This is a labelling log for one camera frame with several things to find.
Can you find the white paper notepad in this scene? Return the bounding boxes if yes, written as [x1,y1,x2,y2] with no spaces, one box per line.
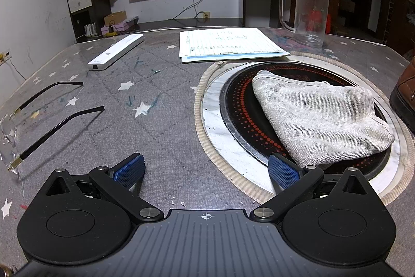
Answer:
[179,28,291,63]

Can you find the rimless eyeglasses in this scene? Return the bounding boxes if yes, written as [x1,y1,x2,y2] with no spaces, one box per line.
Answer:
[0,81,105,182]

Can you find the round black induction cooktop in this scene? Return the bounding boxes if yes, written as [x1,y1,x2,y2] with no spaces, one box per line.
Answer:
[198,51,415,200]

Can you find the television power cable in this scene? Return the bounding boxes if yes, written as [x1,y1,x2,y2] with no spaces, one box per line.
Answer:
[170,0,208,21]

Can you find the grey star-print table mat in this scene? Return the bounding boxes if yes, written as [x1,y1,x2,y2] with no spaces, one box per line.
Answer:
[0,25,415,277]

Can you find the red plastic stool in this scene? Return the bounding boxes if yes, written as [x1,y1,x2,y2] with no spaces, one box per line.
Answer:
[305,6,332,35]

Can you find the grey white cloth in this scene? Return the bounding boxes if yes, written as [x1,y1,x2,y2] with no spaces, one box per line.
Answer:
[251,69,395,169]

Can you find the dark low television stand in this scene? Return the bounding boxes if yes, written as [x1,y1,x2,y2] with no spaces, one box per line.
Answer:
[134,17,245,32]

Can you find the clear glass jar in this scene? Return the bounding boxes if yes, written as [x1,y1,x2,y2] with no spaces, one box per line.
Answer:
[279,0,329,49]

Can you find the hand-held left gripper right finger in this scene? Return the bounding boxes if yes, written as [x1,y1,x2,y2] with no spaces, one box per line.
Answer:
[249,152,373,223]

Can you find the white shelf drawer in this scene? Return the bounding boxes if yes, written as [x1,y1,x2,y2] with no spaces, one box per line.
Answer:
[67,0,92,13]

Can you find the small cardboard box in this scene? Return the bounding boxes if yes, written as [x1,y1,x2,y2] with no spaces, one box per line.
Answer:
[104,11,128,25]

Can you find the brown leather shoe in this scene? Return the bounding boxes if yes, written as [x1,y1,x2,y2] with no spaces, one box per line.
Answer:
[389,56,415,135]

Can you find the white bar-shaped device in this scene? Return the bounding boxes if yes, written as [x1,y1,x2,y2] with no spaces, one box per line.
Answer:
[87,34,145,71]

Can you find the pink flat box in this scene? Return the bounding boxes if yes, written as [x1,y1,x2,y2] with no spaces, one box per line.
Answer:
[101,21,138,36]

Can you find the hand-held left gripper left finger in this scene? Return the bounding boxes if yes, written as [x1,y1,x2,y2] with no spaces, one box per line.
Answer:
[45,152,165,223]

